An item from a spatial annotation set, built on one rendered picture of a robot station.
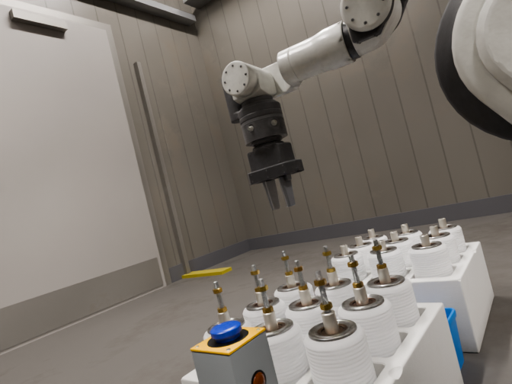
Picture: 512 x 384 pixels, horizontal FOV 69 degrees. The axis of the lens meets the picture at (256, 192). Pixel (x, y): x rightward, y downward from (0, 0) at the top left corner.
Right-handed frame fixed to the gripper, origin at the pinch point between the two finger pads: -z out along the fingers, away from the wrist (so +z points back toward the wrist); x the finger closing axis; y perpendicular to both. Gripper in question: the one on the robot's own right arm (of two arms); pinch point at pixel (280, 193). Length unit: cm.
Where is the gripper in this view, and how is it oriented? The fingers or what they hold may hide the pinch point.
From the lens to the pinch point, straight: 74.8
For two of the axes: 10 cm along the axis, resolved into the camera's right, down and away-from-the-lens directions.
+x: -7.7, 2.1, 6.0
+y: -5.9, 1.2, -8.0
